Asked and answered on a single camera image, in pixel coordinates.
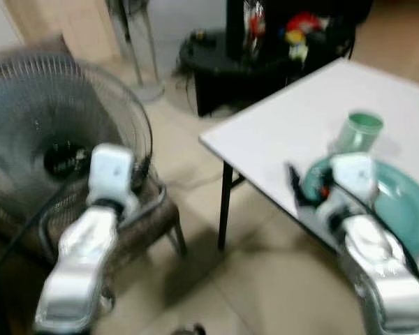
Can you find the grey electric fan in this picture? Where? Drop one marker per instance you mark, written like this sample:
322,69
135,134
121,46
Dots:
28,105

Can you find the grey floor fan stand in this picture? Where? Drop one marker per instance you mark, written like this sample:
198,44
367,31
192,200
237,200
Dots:
143,70

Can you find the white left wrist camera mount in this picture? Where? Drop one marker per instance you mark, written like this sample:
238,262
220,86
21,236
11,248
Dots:
110,171

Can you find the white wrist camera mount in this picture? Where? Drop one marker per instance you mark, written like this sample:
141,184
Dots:
355,174
110,171

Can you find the green plastic cup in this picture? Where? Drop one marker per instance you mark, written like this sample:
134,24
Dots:
359,132

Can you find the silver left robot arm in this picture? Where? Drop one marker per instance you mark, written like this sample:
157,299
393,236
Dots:
80,258

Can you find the teal plate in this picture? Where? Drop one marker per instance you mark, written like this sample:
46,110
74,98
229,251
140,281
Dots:
405,206

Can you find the black low cabinet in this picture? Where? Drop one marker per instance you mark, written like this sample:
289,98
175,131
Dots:
237,77

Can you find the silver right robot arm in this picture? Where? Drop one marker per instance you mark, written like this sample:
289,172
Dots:
377,269

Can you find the red yellow toy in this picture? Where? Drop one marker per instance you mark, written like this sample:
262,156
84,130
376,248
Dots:
304,31

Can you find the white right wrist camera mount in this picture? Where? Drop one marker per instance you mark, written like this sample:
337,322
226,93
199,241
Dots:
355,174

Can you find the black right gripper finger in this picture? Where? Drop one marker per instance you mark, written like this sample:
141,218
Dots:
295,183

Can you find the light wooden board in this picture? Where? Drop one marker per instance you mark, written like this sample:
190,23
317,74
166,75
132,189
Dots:
70,28

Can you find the shiny red white packet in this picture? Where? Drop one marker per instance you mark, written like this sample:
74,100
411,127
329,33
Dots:
254,28

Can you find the black table leg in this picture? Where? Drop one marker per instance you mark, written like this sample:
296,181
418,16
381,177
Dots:
225,202

